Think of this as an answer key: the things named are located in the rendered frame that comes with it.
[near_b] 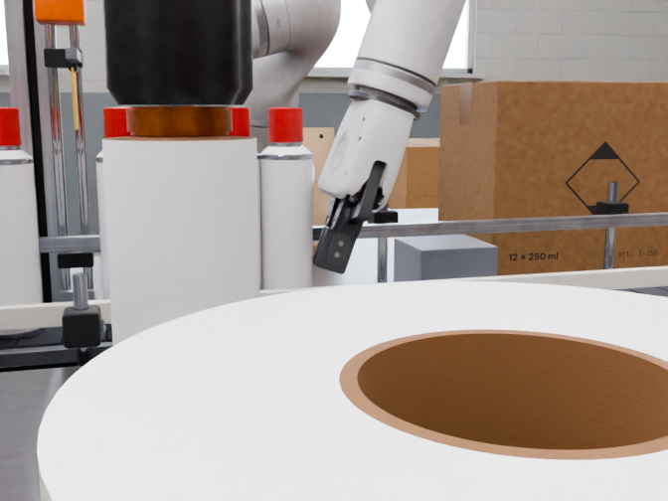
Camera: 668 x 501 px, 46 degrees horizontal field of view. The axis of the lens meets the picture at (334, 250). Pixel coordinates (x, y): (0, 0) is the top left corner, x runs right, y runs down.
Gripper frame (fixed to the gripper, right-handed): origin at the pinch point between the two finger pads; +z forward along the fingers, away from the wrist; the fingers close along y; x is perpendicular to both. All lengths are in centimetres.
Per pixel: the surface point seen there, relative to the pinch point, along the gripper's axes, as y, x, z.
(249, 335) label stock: 55, -19, -2
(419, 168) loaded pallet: -295, 122, -28
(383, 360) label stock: 57, -16, -3
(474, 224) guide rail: -3.4, 15.4, -7.2
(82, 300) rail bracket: 8.9, -21.9, 9.5
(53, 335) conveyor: 1.5, -23.2, 15.1
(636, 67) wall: -492, 349, -177
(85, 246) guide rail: -3.4, -22.8, 7.2
